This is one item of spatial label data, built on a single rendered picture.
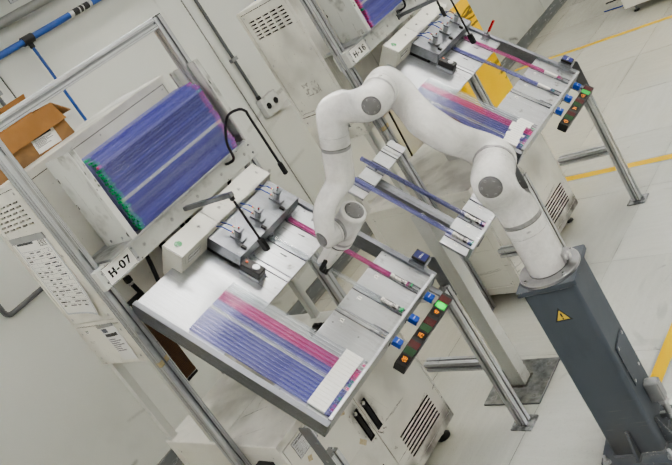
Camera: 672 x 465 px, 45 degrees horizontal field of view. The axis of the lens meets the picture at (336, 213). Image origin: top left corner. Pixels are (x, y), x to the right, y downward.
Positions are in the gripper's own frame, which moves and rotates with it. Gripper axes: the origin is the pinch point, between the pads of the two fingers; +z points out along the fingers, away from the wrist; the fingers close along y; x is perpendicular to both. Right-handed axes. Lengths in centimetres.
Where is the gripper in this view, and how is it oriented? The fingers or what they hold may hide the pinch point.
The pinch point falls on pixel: (326, 266)
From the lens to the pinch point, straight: 271.2
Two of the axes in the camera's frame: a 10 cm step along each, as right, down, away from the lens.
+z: -2.8, 5.9, 7.6
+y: -5.2, 5.7, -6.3
